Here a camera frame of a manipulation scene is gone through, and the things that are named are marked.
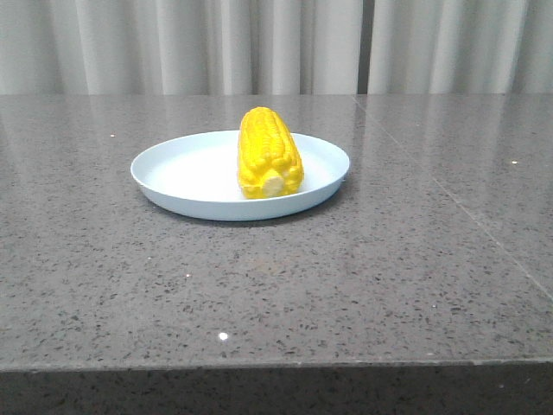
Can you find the yellow plastic corn cob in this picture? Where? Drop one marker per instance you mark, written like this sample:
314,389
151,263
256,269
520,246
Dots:
269,163

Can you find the light blue round plate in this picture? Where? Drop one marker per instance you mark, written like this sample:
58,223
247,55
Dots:
196,176

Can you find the white pleated curtain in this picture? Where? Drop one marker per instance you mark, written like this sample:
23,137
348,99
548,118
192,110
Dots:
276,47

